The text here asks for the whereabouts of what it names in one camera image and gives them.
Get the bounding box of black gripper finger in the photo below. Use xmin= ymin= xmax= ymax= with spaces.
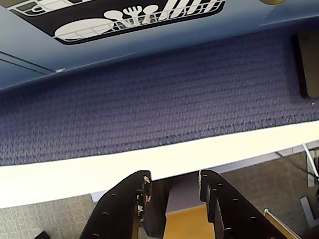
xmin=78 ymin=170 xmax=153 ymax=239
xmin=198 ymin=169 xmax=297 ymax=239

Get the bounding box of yellow board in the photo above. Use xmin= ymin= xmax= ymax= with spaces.
xmin=163 ymin=207 xmax=215 ymax=239

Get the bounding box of small black object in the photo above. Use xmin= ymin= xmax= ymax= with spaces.
xmin=31 ymin=231 xmax=52 ymax=239

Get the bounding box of blue woven mat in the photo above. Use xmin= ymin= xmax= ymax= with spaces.
xmin=0 ymin=26 xmax=319 ymax=167

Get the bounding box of dark brown block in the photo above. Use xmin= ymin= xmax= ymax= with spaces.
xmin=293 ymin=30 xmax=319 ymax=99

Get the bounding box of black white dishwasher sticker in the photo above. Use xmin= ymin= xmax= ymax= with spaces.
xmin=6 ymin=0 xmax=226 ymax=45

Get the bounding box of grey metal bracket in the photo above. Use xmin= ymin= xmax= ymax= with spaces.
xmin=300 ymin=196 xmax=319 ymax=229

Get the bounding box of black cable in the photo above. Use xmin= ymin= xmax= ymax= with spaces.
xmin=276 ymin=151 xmax=319 ymax=180

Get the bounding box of white cable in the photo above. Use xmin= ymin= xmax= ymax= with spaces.
xmin=302 ymin=143 xmax=317 ymax=188

